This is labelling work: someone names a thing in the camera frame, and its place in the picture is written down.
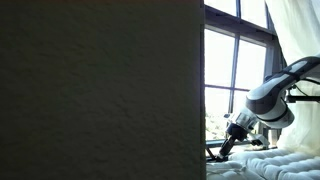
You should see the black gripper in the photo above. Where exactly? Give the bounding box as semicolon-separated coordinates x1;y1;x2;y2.
218;122;250;162

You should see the white sheer curtain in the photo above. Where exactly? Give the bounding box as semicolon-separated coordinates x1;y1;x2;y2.
264;0;320;157

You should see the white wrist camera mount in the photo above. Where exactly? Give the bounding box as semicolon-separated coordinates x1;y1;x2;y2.
248;132;272;148

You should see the grey camera tripod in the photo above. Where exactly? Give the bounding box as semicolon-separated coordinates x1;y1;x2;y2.
259;83;320;151

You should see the dark window frame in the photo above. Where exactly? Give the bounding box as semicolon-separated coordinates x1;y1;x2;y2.
203;0;285;158

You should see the white tufted seat cushion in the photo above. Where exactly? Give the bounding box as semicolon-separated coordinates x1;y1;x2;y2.
229;148;320;180
205;160;266;180

